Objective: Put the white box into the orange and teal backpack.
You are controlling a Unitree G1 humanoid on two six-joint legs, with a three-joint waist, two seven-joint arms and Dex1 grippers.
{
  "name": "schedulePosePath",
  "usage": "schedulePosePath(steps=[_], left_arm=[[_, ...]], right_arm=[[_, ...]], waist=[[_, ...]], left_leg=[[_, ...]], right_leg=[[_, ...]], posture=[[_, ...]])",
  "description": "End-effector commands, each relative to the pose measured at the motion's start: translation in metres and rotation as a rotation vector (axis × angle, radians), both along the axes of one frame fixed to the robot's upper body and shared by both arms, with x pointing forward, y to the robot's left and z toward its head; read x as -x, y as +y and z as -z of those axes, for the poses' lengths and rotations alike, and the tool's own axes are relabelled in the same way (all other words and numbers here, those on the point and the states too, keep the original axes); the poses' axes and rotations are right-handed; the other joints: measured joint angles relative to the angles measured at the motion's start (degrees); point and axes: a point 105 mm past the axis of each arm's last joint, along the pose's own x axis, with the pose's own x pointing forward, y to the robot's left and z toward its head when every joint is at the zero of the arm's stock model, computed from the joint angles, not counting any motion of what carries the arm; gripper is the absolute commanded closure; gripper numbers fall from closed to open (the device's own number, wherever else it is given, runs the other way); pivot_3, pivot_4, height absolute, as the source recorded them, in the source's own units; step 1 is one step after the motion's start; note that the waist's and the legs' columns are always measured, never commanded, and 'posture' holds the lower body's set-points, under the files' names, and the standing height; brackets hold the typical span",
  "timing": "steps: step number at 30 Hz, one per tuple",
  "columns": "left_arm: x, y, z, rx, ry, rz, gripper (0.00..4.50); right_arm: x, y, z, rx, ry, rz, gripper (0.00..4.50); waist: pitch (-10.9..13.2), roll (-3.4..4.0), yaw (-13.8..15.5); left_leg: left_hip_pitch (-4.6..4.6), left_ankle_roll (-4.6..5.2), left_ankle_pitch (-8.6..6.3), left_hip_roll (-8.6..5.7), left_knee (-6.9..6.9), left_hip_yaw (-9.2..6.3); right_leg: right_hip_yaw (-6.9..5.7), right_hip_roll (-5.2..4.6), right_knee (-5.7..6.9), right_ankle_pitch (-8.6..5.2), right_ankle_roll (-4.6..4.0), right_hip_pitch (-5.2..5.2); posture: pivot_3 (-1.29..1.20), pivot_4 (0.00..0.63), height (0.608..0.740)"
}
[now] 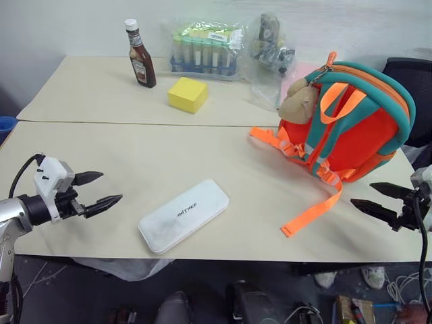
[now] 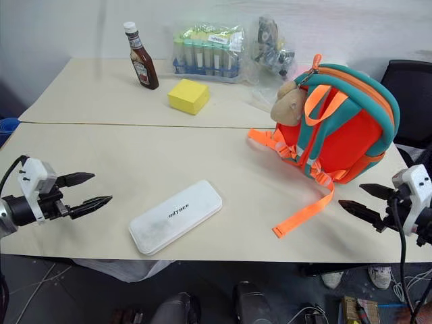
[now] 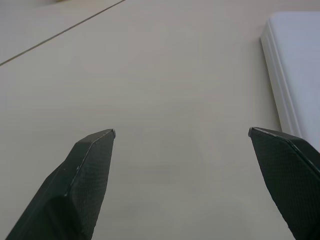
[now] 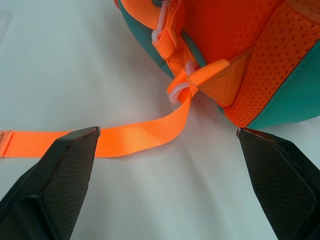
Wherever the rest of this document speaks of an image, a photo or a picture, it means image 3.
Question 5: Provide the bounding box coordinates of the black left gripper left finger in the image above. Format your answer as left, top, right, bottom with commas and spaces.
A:
5, 128, 117, 240

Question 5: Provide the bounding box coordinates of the white plastic board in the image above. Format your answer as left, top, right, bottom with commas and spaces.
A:
260, 11, 320, 154

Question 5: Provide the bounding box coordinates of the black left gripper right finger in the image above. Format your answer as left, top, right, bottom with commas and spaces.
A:
247, 126, 320, 240

